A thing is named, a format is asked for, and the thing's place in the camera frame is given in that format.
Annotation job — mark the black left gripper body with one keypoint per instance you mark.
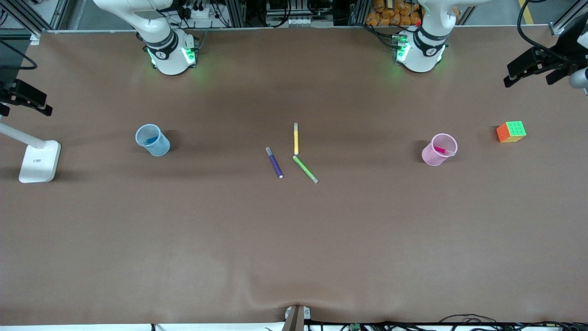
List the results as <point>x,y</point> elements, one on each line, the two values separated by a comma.
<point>556,60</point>

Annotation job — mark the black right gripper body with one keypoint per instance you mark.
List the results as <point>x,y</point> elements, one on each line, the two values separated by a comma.
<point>10,92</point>

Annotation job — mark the pink marker pen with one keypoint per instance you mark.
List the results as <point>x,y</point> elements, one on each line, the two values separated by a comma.
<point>442,150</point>

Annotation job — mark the blue marker pen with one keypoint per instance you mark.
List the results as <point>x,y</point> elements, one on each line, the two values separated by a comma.
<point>151,140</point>

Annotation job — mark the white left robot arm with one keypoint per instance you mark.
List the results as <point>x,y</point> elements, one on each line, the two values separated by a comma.
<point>422,50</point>

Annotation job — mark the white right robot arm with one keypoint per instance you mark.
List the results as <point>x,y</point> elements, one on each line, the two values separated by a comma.
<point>165,50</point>

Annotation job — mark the white desk lamp stand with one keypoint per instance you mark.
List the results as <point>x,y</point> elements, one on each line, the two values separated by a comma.
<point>39,161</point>

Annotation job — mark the colourful puzzle cube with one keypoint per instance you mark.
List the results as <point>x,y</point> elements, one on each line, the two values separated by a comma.
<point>514,128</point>

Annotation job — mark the translucent pink plastic cup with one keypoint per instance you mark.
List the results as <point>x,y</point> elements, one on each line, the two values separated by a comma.
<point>429,158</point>

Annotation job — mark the translucent blue plastic cup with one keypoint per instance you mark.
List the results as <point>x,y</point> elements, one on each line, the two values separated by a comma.
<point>161,148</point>

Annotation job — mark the pile of orange objects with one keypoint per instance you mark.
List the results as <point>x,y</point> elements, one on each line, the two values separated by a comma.
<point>381,18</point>

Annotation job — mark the white power strip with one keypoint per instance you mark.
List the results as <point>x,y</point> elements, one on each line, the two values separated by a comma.
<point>197,13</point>

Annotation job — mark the white terminal strip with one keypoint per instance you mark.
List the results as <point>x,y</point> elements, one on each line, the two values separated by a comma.
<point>301,21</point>

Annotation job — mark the yellow marker pen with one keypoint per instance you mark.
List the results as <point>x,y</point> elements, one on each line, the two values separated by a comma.
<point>296,140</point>

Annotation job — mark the green marker pen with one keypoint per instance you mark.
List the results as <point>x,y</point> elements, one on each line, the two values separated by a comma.
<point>304,168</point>

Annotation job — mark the purple marker pen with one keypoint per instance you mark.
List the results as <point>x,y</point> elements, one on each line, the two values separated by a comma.
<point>274,164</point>

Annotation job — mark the brown table mat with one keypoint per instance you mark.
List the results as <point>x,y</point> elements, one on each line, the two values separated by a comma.
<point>294,253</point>

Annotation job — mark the small green circuit board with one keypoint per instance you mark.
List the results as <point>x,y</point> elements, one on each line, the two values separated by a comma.
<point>354,328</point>

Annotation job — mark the aluminium frame post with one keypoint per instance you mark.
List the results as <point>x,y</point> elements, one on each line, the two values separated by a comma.
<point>558,28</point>
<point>59,14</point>
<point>359,11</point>
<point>236,14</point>

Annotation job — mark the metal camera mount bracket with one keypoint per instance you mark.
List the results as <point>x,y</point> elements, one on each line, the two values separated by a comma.
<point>296,319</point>

